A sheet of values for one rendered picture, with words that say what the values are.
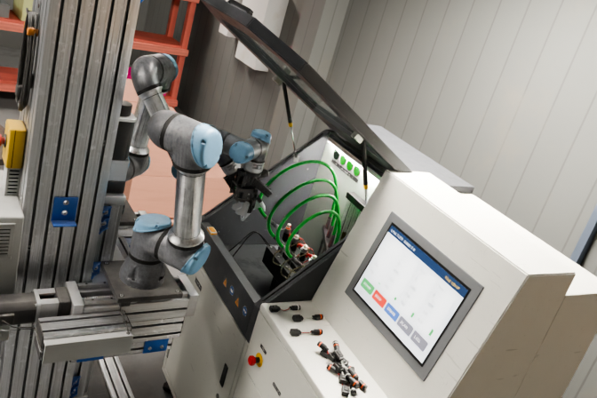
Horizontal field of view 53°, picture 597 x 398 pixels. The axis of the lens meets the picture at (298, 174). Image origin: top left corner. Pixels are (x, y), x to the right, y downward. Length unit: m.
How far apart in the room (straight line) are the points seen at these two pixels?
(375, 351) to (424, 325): 0.22
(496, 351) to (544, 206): 1.73
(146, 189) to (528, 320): 3.03
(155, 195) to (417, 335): 2.79
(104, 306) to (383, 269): 0.94
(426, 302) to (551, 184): 1.69
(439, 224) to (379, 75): 2.63
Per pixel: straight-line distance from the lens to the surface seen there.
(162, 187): 4.37
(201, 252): 1.92
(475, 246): 1.90
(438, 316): 1.93
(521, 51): 3.71
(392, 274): 2.08
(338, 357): 2.04
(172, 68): 2.41
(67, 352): 1.99
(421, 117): 4.15
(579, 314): 2.12
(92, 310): 2.07
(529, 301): 1.87
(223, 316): 2.55
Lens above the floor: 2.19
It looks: 20 degrees down
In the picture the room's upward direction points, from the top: 17 degrees clockwise
